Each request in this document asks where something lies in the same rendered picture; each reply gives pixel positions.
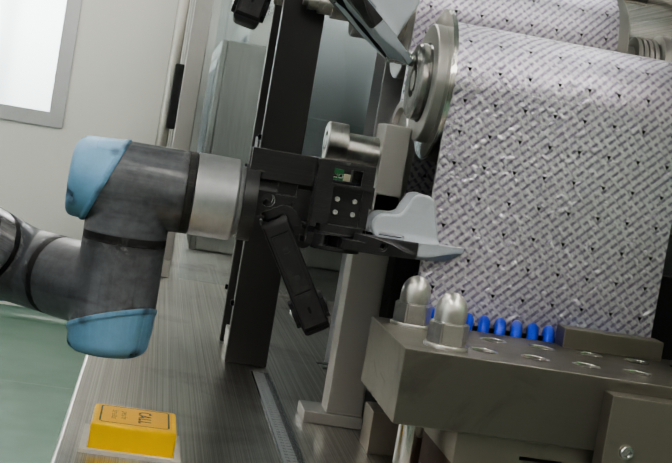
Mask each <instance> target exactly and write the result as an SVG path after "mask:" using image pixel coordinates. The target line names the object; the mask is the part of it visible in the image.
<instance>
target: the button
mask: <svg viewBox="0 0 672 463"><path fill-rule="evenodd" d="M176 437H177V433H176V416H175V414H173V413H167V412H160V411H152V410H145V409H137V408H130V407H122V406H115V405H107V404H99V403H98V404H96V405H95V407H94V411H93V415H92V419H91V423H90V429H89V435H88V442H87V448H95V449H102V450H110V451H118V452H126V453H133V454H141V455H149V456H157V457H164V458H173V455H174V449H175V443H176Z"/></svg>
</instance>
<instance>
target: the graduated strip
mask: <svg viewBox="0 0 672 463"><path fill-rule="evenodd" d="M251 374H252V377H253V380H254V383H255V386H256V389H257V392H258V395H259V398H260V401H261V403H262V406H263V409H264V412H265V415H266V418H267V421H268V424H269V427H270V430H271V433H272V436H273V439H274V442H275V445H276V448H277V451H278V454H279V457H280V460H281V463H305V460H304V458H303V455H302V453H301V450H300V448H299V446H298V443H297V441H296V438H295V436H294V433H293V431H292V428H291V426H290V423H289V421H288V418H287V416H286V414H285V411H284V409H283V406H282V404H281V401H280V399H279V396H278V394H277V391H276V389H275V386H274V384H273V381H272V379H271V377H270V374H269V373H263V372H256V371H251Z"/></svg>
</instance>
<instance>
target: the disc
mask: <svg viewBox="0 0 672 463"><path fill-rule="evenodd" d="M435 24H439V25H444V26H446V28H447V30H448V35H449V61H448V70H447V77H446V83H445V89H444V94H443V98H442V102H441V106H440V110H439V113H438V117H437V120H436V122H435V125H434V128H433V130H432V132H431V134H430V136H429V137H428V139H427V140H426V141H425V142H418V141H414V148H415V152H416V155H417V156H418V158H419V159H423V160H425V159H427V158H428V157H429V156H430V155H431V154H432V153H433V151H434V150H435V148H436V146H437V144H438V141H439V139H440V137H441V134H442V131H443V128H444V125H445V122H446V119H447V115H448V111H449V107H450V103H451V99H452V94H453V89H454V83H455V77H456V71H457V63H458V52H459V25H458V19H457V16H456V13H455V12H454V11H453V10H452V9H446V10H444V11H443V12H442V13H441V14H440V16H439V17H438V19H437V21H436V23H435Z"/></svg>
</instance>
